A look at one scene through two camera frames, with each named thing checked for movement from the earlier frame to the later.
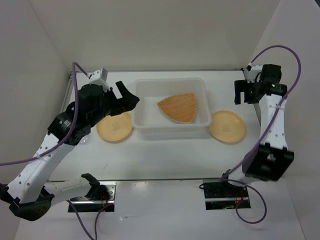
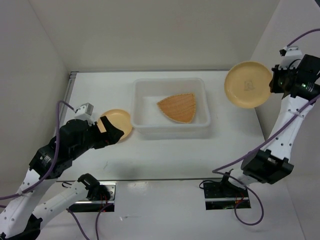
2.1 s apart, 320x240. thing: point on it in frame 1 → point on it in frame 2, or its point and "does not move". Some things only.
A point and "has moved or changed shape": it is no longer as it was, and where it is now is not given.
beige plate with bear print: (227, 126) has moved or changed shape
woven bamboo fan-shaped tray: (180, 107) does not move
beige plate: (116, 127) does not move
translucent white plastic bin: (154, 123) does not move
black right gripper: (243, 86) → (276, 71)
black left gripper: (127, 103) → (111, 136)
